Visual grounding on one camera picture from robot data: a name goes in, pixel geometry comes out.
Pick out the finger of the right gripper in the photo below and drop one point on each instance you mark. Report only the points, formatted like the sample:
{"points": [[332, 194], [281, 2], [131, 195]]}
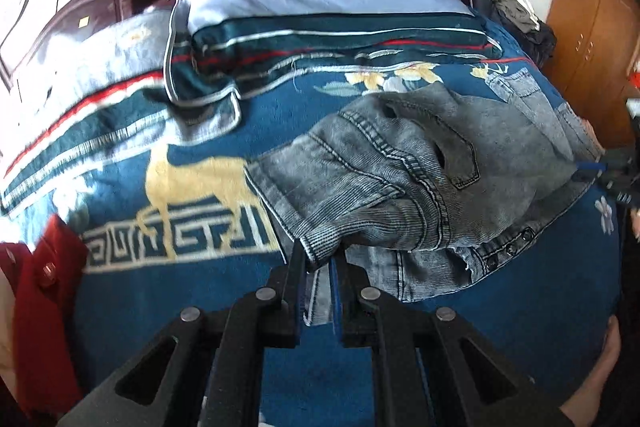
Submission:
{"points": [[587, 171]]}

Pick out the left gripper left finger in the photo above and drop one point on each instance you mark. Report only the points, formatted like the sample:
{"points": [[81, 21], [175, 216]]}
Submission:
{"points": [[203, 368]]}

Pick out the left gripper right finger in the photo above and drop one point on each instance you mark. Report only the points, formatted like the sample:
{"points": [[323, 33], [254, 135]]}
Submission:
{"points": [[431, 368]]}

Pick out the grey denim pants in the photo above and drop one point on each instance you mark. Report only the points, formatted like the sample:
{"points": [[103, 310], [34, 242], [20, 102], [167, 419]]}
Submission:
{"points": [[429, 190]]}

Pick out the person right hand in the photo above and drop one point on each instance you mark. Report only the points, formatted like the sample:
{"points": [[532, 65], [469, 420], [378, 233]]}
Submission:
{"points": [[583, 406]]}

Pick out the black jacket pile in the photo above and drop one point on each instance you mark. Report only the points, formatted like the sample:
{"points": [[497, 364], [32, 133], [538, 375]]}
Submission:
{"points": [[538, 45]]}

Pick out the brown wooden wardrobe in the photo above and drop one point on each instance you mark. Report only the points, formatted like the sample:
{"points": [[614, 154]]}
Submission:
{"points": [[597, 42]]}

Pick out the white grey crumpled garment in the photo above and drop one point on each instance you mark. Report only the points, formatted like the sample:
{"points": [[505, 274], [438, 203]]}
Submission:
{"points": [[520, 13]]}

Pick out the red garment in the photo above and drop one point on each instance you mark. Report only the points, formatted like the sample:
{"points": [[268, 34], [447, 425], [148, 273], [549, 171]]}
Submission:
{"points": [[38, 294]]}

